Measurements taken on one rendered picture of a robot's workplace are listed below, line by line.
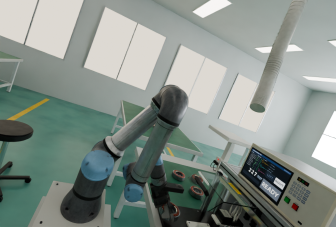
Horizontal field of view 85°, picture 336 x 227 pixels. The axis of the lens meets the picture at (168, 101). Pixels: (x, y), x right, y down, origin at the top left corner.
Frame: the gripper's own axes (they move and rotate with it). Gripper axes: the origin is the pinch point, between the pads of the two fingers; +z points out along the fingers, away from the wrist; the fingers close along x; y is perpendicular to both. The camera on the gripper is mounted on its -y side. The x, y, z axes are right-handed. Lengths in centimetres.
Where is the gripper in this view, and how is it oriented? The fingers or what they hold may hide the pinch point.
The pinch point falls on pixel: (170, 211)
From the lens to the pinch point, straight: 113.8
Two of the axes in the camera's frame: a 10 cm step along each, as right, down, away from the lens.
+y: -9.5, 2.3, -2.2
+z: 1.8, 9.5, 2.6
